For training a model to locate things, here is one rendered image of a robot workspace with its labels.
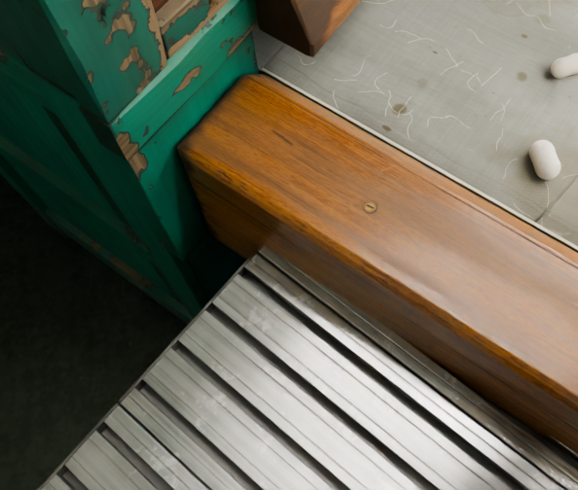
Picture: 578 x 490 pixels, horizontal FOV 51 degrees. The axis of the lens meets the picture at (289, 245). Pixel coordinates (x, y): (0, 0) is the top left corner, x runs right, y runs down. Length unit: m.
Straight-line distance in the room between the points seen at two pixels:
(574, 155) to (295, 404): 0.32
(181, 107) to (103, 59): 0.11
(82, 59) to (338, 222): 0.21
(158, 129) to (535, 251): 0.30
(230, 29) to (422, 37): 0.19
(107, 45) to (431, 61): 0.31
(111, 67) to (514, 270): 0.32
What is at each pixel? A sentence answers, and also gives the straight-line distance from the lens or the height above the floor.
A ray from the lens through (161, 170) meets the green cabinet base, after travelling 0.53.
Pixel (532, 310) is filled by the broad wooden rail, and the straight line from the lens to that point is 0.47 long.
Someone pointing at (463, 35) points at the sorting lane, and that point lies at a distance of 0.62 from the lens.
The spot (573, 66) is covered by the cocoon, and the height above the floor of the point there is 0.76.
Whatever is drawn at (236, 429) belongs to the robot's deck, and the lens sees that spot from 0.53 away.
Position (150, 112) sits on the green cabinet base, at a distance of 0.47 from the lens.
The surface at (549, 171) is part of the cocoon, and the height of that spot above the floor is 0.76.
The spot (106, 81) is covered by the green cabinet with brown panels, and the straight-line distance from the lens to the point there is 0.42.
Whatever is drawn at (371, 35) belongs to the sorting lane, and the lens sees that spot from 0.61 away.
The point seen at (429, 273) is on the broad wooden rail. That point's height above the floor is 0.76.
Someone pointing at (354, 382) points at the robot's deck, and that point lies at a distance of 0.53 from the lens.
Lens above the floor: 1.19
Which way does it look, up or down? 67 degrees down
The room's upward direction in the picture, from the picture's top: 6 degrees counter-clockwise
